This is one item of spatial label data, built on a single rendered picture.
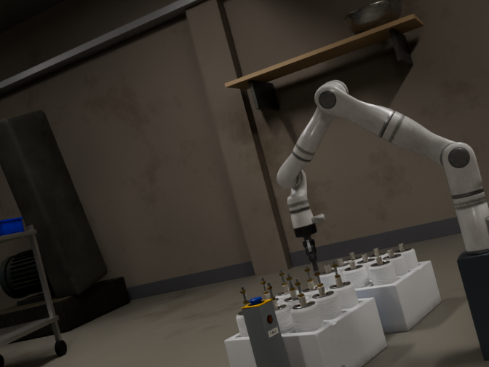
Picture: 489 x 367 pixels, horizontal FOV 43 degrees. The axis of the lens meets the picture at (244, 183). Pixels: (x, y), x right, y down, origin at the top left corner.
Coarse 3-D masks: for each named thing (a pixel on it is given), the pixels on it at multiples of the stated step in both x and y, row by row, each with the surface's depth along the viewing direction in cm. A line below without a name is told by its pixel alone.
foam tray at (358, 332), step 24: (360, 312) 207; (240, 336) 213; (288, 336) 193; (312, 336) 187; (336, 336) 193; (360, 336) 204; (384, 336) 215; (240, 360) 207; (288, 360) 194; (312, 360) 188; (336, 360) 190; (360, 360) 200
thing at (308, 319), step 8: (296, 312) 193; (304, 312) 192; (312, 312) 192; (320, 312) 195; (296, 320) 194; (304, 320) 192; (312, 320) 192; (320, 320) 194; (296, 328) 194; (304, 328) 192; (312, 328) 192
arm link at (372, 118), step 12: (324, 84) 188; (336, 84) 188; (324, 96) 187; (336, 96) 186; (348, 96) 186; (324, 108) 189; (336, 108) 187; (348, 108) 186; (360, 108) 185; (372, 108) 184; (384, 108) 185; (348, 120) 188; (360, 120) 186; (372, 120) 184; (384, 120) 183; (372, 132) 187
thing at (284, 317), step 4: (284, 308) 201; (288, 308) 202; (276, 312) 200; (280, 312) 200; (284, 312) 200; (288, 312) 201; (280, 316) 199; (284, 316) 200; (288, 316) 201; (280, 320) 199; (284, 320) 200; (288, 320) 201; (292, 320) 202; (280, 324) 199; (284, 324) 200; (288, 324) 200; (292, 324) 202; (280, 328) 199; (284, 328) 199; (288, 328) 200; (292, 328) 201; (284, 332) 199
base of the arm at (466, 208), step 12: (456, 204) 180; (468, 204) 177; (480, 204) 177; (468, 216) 178; (480, 216) 177; (468, 228) 178; (480, 228) 177; (468, 240) 179; (480, 240) 177; (468, 252) 180; (480, 252) 177
